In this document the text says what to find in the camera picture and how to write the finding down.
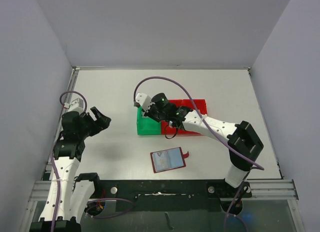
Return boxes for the red bin with gold card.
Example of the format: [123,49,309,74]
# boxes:
[182,99,208,114]

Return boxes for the red leather card holder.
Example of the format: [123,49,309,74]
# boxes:
[150,147,190,174]

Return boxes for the aluminium front rail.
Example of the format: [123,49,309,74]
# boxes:
[244,179,299,201]

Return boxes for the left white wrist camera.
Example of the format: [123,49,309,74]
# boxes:
[63,98,85,114]

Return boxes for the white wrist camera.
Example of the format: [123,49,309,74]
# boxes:
[134,93,152,112]
[63,98,85,114]

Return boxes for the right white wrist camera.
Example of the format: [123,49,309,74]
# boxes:
[134,93,152,112]

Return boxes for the red bin with black card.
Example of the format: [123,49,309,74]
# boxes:
[161,99,200,137]

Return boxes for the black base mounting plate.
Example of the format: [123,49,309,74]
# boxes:
[91,179,252,212]

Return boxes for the green plastic bin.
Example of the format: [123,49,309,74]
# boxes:
[136,108,161,136]

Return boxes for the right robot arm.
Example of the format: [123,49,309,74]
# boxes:
[135,93,264,197]

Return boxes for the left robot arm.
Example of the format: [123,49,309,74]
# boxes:
[29,107,111,232]

